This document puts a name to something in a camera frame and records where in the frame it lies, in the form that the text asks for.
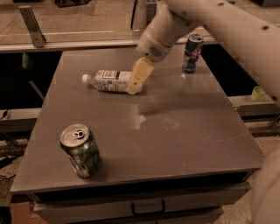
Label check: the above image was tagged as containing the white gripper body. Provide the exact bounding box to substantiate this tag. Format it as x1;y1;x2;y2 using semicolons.
136;28;173;62

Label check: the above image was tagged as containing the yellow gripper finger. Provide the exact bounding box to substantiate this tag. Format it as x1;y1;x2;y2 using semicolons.
126;57;154;95

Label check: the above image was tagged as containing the clear plastic tea bottle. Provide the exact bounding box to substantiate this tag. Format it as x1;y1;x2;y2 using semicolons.
82;70;132;93

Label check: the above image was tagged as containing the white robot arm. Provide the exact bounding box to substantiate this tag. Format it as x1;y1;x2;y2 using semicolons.
126;0;280;224

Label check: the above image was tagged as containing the blue soda can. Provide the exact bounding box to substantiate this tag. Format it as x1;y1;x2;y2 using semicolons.
182;34;204;74

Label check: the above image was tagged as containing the green soda can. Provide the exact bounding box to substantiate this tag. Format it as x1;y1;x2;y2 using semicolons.
60;123;101;178

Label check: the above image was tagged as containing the small green cup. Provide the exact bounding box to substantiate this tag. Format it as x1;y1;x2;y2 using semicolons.
251;86;265;102

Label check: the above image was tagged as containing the middle metal rail bracket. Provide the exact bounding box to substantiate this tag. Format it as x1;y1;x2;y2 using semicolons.
146;2;157;24

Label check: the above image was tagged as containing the metal rail bracket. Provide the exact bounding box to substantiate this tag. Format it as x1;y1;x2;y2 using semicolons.
146;2;157;24
18;5;46;48

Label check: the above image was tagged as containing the horizontal metal rail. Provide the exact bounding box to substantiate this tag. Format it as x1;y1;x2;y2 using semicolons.
0;33;220;54

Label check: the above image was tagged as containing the left metal rail bracket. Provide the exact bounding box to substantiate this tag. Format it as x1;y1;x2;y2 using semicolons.
18;5;46;48

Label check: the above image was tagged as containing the grey drawer with black handle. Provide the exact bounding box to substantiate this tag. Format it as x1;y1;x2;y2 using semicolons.
34;182;251;224

